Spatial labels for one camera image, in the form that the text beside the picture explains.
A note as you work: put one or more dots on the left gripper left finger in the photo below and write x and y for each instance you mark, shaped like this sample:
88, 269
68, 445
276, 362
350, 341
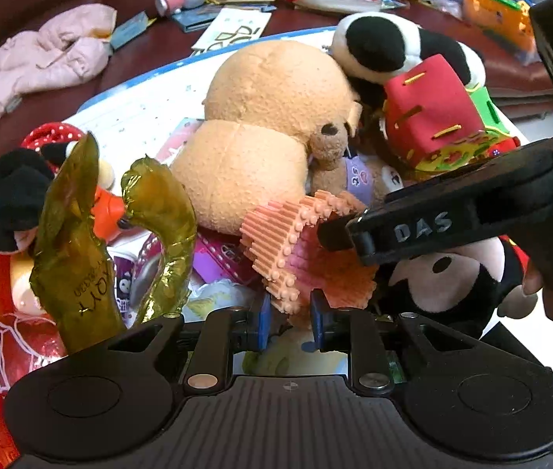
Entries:
215, 341

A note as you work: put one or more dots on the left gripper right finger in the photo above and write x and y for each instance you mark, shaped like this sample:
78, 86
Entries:
353, 332

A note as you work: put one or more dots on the pink brick block model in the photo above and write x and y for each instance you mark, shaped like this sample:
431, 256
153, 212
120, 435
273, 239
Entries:
281, 240

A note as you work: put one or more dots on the gold foil balloon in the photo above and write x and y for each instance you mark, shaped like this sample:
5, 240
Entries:
73, 270

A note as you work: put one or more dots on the red rose foil balloon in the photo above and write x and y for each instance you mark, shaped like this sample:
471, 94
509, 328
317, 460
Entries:
26, 343

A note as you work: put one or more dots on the mickey mouse plush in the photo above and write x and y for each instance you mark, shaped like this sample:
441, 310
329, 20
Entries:
461, 288

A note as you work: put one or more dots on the red foam bag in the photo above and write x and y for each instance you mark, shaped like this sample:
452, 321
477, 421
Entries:
431, 122

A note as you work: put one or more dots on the small brown teddy bear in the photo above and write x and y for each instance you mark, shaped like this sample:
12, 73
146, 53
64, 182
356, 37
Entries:
338, 166

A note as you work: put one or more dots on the orange plastic toy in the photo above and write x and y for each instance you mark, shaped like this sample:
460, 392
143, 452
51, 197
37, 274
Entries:
107, 211

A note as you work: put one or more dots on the orange plastic toy house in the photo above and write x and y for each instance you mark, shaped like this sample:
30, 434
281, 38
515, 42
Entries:
509, 19

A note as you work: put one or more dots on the panda plush toy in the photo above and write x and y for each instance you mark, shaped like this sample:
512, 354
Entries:
377, 46

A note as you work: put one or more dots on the large tan plush toy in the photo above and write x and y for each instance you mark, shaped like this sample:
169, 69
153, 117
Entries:
230, 168

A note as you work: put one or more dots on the minnie mouse plush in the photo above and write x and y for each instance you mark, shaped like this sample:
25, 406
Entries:
25, 176

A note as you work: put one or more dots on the white printed card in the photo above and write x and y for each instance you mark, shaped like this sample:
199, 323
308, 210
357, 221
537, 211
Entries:
231, 27

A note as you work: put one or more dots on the pink padded jacket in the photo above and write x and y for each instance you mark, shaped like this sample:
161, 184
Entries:
68, 50

